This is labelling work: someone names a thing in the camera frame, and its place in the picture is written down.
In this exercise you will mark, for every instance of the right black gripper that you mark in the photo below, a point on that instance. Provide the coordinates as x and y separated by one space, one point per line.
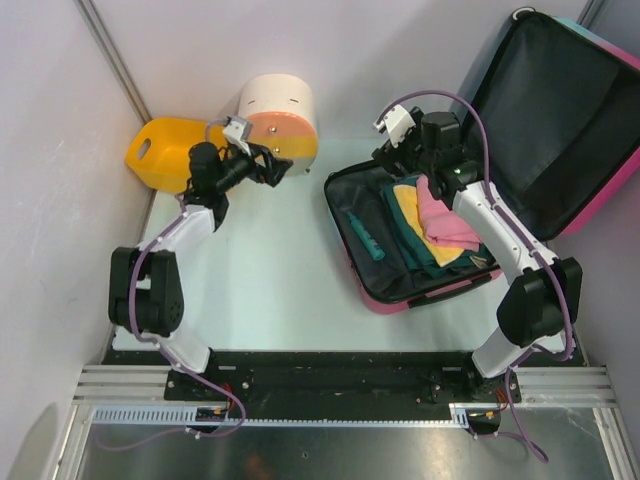
389 155

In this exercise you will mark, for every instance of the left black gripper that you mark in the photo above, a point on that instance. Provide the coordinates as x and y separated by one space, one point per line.
274 168

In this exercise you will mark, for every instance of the round pastel drawer cabinet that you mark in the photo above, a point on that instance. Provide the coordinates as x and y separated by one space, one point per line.
281 109

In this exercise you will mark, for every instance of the pink cloth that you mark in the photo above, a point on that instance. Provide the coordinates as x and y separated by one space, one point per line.
442 226

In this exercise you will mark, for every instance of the teal tube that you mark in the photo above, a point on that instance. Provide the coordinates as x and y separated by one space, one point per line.
369 243

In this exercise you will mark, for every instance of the pink and teal children's suitcase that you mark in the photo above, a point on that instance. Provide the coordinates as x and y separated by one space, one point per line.
557 118

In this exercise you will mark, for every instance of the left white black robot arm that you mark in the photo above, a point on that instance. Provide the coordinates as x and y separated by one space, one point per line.
145 289

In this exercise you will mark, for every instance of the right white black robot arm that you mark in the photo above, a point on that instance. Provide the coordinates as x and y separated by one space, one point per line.
543 290

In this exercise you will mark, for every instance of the yellow folded cloth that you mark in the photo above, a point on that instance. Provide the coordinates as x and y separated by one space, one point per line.
407 200

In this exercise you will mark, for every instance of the yellow plastic basket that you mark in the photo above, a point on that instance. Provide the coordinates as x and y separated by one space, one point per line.
159 154

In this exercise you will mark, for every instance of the dark green folded cloth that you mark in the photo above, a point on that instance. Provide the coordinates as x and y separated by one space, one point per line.
416 256

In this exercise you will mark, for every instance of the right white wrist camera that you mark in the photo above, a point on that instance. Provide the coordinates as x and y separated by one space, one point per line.
397 123

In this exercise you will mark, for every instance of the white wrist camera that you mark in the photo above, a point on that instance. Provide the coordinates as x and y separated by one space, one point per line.
397 123
236 132

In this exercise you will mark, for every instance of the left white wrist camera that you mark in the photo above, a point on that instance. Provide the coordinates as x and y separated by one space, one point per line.
236 132

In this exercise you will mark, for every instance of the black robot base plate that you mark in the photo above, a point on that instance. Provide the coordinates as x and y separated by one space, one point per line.
286 383

